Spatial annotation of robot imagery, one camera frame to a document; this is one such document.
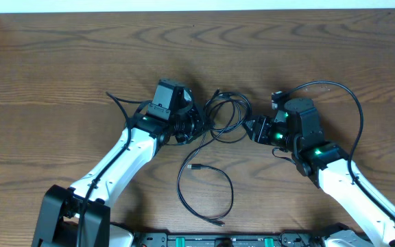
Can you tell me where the thin black cable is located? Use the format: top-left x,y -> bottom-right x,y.
176,88 -> 253,227

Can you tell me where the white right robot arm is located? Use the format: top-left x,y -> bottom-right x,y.
243,98 -> 395,246

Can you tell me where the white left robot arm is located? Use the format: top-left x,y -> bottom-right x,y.
32,79 -> 209,246

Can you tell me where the left camera black cable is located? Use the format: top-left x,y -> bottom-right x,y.
75,91 -> 150,247

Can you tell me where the camera black cable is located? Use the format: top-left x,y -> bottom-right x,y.
75,91 -> 150,247
281,80 -> 395,237

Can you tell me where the right camera black cable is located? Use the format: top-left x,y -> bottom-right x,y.
281,80 -> 395,237

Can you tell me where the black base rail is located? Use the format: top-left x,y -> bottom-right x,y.
130,231 -> 372,247

